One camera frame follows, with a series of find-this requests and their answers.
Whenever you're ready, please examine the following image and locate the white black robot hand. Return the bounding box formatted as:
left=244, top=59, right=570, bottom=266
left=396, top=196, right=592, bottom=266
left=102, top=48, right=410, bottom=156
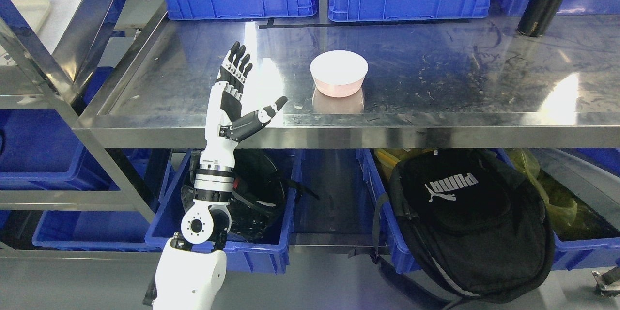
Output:
left=199, top=41, right=288, bottom=171

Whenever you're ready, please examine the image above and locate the pink plastic bowl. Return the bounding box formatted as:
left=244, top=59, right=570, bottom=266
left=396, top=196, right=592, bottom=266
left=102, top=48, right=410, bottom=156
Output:
left=310, top=50, right=369, bottom=98

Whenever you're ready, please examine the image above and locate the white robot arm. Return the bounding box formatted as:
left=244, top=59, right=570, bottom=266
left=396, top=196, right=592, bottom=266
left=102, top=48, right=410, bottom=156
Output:
left=150, top=165, right=234, bottom=310

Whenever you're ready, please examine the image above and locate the blue bin left shelf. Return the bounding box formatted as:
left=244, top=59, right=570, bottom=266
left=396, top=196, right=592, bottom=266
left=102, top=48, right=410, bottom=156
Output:
left=0, top=67, right=151, bottom=190

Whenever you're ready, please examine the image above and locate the steel shelf rack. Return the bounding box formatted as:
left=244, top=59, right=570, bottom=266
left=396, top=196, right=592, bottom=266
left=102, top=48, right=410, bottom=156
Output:
left=1, top=0, right=171, bottom=257

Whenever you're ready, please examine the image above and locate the black helmet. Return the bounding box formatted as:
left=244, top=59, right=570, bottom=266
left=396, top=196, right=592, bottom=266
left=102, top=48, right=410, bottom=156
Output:
left=181, top=149, right=319, bottom=244

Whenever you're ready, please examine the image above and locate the blue bin with helmet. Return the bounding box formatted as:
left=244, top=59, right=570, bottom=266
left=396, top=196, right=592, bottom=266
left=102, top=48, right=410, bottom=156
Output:
left=144, top=149, right=305, bottom=274

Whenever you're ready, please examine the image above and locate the cream plastic tray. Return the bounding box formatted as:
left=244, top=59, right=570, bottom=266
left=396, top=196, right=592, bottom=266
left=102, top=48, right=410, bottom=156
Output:
left=11, top=0, right=52, bottom=35

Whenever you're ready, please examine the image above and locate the steel work table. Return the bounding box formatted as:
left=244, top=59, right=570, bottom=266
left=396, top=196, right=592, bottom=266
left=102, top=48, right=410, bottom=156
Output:
left=73, top=2, right=620, bottom=257

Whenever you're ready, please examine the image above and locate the black puma backpack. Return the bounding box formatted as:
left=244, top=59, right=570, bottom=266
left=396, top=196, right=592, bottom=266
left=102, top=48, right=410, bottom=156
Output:
left=371, top=149, right=555, bottom=310

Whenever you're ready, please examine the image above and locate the yellow plastic bag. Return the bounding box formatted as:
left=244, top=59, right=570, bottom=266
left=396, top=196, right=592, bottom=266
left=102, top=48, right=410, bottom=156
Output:
left=505, top=148, right=578, bottom=239

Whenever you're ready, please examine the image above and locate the blue bin with backpack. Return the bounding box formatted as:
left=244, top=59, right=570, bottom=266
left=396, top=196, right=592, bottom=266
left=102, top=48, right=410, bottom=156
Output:
left=356, top=148, right=619, bottom=273

